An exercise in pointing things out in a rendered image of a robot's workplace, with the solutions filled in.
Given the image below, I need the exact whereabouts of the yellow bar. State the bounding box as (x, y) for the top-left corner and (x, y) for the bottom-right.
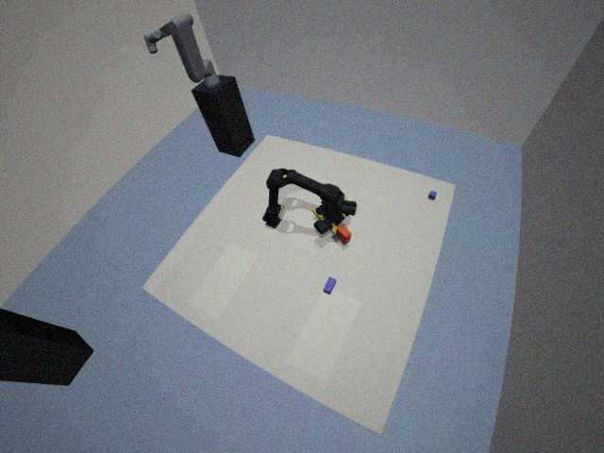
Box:
(312, 207), (352, 245)

